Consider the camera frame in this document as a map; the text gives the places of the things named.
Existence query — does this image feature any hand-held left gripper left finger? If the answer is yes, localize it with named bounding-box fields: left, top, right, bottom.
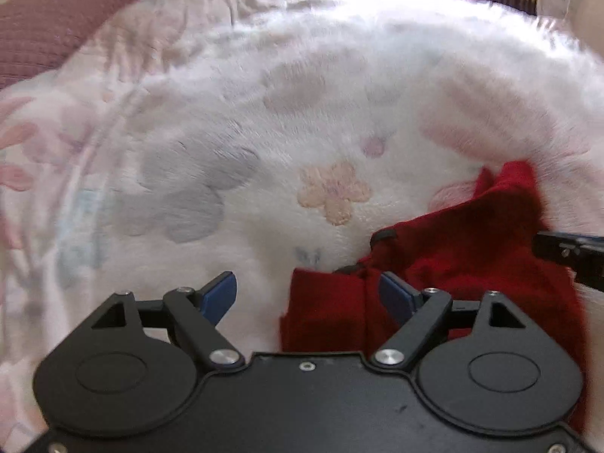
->
left=89, top=271, right=246, bottom=371

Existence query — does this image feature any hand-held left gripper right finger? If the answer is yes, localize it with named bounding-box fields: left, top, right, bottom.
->
left=371, top=271, right=527, bottom=370

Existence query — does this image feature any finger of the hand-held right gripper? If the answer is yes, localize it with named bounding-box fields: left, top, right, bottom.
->
left=533, top=230, right=604, bottom=292

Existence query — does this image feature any red knitted garment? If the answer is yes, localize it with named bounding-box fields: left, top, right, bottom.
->
left=279, top=160, right=590, bottom=435

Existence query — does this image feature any white floral blanket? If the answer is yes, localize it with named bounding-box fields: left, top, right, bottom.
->
left=0, top=0, right=604, bottom=449

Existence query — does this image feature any maroon textured pillow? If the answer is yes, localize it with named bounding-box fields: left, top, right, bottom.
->
left=0, top=0, right=150, bottom=91

